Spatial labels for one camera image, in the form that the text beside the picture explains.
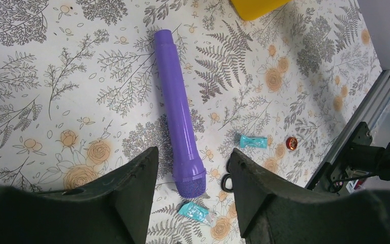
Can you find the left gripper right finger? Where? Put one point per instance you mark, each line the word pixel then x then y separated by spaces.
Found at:
pixel 271 209

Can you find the purple flashlight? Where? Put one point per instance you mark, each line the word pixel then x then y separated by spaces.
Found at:
pixel 188 172

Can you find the yellow plastic box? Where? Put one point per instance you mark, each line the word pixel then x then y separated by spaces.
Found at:
pixel 250 10

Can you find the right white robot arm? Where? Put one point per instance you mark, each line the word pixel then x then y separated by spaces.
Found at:
pixel 359 159

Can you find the small red round tin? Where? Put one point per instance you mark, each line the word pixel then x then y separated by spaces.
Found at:
pixel 291 143

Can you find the teal packet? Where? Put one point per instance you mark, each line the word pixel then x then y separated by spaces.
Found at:
pixel 257 142
pixel 197 213

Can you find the black handled scissors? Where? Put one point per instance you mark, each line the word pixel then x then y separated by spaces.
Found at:
pixel 227 177

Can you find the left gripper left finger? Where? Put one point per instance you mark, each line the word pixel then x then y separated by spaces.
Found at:
pixel 114 208

